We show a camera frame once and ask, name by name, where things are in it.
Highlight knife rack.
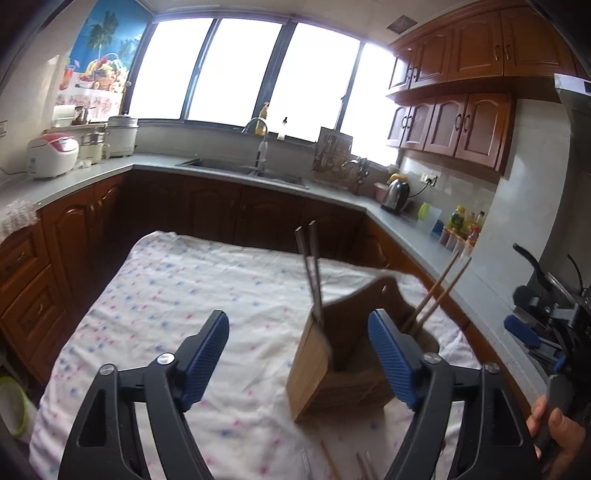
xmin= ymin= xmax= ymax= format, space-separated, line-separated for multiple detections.
xmin=311 ymin=127 xmax=370 ymax=194

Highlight tropical fruit poster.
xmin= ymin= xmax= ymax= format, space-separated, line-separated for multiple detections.
xmin=55 ymin=0 xmax=152 ymax=122

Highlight steel chopstick two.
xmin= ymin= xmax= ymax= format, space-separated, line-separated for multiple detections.
xmin=308 ymin=220 xmax=325 ymax=328

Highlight green plastic cup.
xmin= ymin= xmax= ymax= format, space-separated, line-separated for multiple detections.
xmin=417 ymin=202 xmax=442 ymax=234

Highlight kitchen sink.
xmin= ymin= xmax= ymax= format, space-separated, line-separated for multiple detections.
xmin=179 ymin=157 xmax=305 ymax=188

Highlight wooden utensil holder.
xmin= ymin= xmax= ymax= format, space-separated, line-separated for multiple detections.
xmin=286 ymin=276 xmax=414 ymax=422

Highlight steel chopstick one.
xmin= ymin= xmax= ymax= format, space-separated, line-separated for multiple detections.
xmin=294 ymin=226 xmax=320 ymax=327

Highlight kitchen faucet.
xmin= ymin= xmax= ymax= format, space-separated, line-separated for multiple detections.
xmin=241 ymin=116 xmax=269 ymax=172

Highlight condiment bottles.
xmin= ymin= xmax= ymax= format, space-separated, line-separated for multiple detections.
xmin=439 ymin=205 xmax=486 ymax=257

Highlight white pink rice cooker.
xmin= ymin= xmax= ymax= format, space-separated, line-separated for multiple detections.
xmin=26 ymin=132 xmax=79 ymax=179

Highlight lace cloth on counter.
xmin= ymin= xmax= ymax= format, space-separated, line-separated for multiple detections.
xmin=0 ymin=199 xmax=39 ymax=243

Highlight upper wooden cabinets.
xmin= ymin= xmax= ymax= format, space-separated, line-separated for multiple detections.
xmin=388 ymin=1 xmax=583 ymax=174

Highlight green bowl on floor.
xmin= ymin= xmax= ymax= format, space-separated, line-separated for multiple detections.
xmin=0 ymin=377 xmax=37 ymax=444

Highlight steel electric kettle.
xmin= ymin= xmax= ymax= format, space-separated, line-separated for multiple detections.
xmin=381 ymin=173 xmax=410 ymax=214

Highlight person right hand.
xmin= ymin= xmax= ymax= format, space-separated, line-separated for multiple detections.
xmin=527 ymin=395 xmax=586 ymax=479

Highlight range hood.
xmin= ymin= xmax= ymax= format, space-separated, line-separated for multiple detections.
xmin=554 ymin=73 xmax=591 ymax=160

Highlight white pot cooker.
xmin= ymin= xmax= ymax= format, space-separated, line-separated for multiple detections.
xmin=105 ymin=115 xmax=139 ymax=158

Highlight white floral tablecloth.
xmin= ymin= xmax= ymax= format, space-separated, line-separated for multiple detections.
xmin=28 ymin=230 xmax=482 ymax=480

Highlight wooden chopstick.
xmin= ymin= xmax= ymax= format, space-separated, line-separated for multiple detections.
xmin=402 ymin=252 xmax=461 ymax=333
xmin=320 ymin=441 xmax=342 ymax=480
xmin=407 ymin=258 xmax=472 ymax=337

